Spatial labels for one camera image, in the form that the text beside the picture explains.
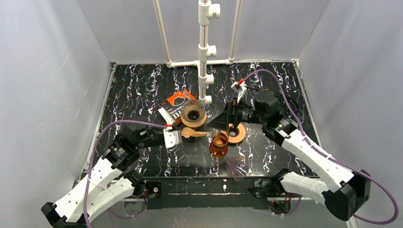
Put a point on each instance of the orange coffee filter box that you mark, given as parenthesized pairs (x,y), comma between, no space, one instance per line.
(170,109)

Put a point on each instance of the clear glass ribbed dripper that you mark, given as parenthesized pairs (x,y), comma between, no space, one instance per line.
(192,104)

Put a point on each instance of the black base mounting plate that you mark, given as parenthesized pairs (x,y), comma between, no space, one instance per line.
(211,192)

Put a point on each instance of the white PVC pipe frame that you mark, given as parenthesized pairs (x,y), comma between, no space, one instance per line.
(206,12)

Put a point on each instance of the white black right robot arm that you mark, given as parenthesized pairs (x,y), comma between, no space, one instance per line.
(342,190)

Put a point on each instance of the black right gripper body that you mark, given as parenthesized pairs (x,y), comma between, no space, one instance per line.
(231,112)

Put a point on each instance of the wooden ring dripper holder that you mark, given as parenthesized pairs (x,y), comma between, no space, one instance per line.
(193,118)

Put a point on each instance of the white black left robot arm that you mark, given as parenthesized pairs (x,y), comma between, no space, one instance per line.
(108,180)

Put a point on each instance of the brown paper coffee filter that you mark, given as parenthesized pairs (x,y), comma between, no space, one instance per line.
(187,132)

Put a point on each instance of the pink translucent plastic dripper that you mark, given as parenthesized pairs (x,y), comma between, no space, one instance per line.
(237,167)

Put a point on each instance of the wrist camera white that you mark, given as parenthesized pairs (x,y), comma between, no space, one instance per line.
(172,136)
(240,88)

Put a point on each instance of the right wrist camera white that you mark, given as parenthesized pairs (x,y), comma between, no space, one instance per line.
(240,88)

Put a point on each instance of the amber glass server pitcher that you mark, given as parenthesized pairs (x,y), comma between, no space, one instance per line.
(219,144)

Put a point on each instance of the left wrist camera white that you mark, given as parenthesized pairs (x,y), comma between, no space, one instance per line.
(172,136)

